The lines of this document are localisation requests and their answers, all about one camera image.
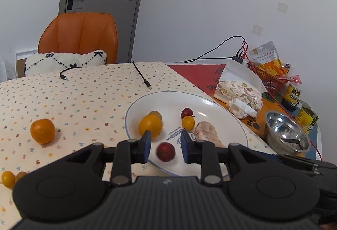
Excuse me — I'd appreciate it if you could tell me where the floral tablecloth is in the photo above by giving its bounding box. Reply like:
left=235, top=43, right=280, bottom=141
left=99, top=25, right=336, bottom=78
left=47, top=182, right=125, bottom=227
left=0, top=62, right=277, bottom=230

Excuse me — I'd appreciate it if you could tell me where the small yellow fruit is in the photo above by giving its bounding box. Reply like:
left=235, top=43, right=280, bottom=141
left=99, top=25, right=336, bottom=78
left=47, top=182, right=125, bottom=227
left=182, top=116, right=195, bottom=130
left=1, top=171, right=16, bottom=190

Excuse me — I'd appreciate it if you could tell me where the small red fruit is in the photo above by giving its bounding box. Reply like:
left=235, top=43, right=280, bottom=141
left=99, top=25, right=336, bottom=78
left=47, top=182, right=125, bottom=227
left=156, top=142, right=176, bottom=162
left=180, top=107, right=195, bottom=119

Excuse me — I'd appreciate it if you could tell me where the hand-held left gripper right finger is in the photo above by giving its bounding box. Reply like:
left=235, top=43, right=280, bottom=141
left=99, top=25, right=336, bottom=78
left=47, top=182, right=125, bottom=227
left=181, top=132, right=265, bottom=185

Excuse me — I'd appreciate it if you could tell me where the red printed table mat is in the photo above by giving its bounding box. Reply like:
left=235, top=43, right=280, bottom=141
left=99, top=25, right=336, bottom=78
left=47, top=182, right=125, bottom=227
left=168, top=63, right=320, bottom=160

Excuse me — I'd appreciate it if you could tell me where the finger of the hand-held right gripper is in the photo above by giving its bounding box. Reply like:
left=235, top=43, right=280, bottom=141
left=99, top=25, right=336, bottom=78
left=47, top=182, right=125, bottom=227
left=272, top=153, right=323, bottom=176

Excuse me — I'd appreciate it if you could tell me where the white paper bag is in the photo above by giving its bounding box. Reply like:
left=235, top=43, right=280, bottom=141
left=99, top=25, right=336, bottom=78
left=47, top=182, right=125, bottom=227
left=219, top=61, right=268, bottom=94

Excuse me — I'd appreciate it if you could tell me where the orange snack packet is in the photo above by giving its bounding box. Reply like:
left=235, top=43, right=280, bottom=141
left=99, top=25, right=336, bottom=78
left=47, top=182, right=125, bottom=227
left=249, top=41, right=284, bottom=76

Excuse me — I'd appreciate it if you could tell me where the clear plastic bag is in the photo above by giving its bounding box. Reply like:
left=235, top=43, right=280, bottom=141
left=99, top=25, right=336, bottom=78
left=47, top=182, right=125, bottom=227
left=0, top=56, right=9, bottom=82

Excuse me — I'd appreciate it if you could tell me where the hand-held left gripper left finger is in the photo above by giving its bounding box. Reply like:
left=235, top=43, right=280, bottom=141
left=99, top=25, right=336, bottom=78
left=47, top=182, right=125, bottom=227
left=66, top=130, right=152, bottom=185

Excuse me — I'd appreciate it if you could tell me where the black charger cable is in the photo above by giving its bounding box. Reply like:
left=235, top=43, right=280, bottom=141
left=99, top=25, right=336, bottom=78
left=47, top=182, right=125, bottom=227
left=168, top=36, right=247, bottom=64

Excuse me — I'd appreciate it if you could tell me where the floral tissue pack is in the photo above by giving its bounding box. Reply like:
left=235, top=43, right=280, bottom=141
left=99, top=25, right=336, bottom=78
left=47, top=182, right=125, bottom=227
left=214, top=80, right=264, bottom=119

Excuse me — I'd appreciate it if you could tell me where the orange chair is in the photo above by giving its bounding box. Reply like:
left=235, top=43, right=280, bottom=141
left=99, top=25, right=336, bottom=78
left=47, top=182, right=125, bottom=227
left=37, top=12, right=118, bottom=64

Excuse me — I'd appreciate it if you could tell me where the red snack wrapper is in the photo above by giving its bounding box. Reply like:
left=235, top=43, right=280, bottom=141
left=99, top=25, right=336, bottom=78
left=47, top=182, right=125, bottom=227
left=285, top=74, right=304, bottom=86

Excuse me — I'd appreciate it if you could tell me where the round orange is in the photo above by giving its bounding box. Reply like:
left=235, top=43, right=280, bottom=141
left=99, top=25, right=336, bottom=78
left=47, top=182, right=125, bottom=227
left=138, top=114, right=163, bottom=139
left=30, top=118, right=56, bottom=144

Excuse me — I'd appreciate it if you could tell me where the black cable with looped end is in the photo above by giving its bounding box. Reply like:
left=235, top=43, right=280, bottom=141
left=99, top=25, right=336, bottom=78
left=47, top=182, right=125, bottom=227
left=59, top=67, right=81, bottom=80

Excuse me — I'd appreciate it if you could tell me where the straight black cable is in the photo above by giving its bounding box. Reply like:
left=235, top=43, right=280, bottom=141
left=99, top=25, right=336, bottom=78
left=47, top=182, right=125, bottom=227
left=132, top=61, right=152, bottom=89

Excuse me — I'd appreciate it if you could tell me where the white framed board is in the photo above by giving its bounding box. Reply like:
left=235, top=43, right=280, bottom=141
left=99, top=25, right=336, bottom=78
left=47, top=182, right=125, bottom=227
left=15, top=50, right=39, bottom=78

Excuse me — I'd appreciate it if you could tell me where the white pillow with black pattern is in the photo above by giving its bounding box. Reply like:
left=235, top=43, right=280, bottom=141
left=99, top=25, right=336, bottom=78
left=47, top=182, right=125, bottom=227
left=24, top=50, right=107, bottom=77

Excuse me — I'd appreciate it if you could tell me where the yellow tin can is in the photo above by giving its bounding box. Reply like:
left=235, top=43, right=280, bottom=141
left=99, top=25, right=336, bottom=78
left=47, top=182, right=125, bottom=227
left=282, top=84, right=302, bottom=111
left=294, top=107, right=320, bottom=135

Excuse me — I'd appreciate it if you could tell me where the white plate with blue rim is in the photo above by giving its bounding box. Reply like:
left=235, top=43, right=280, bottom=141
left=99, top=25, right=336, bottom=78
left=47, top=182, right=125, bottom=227
left=124, top=91, right=255, bottom=177

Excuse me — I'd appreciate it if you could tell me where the steel bowl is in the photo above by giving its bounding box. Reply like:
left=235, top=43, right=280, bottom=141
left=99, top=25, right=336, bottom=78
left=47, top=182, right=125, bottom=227
left=264, top=111, right=312, bottom=156

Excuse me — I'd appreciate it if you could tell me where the red plastic basket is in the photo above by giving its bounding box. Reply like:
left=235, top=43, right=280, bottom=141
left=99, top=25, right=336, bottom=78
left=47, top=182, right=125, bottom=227
left=247, top=61, right=289, bottom=97

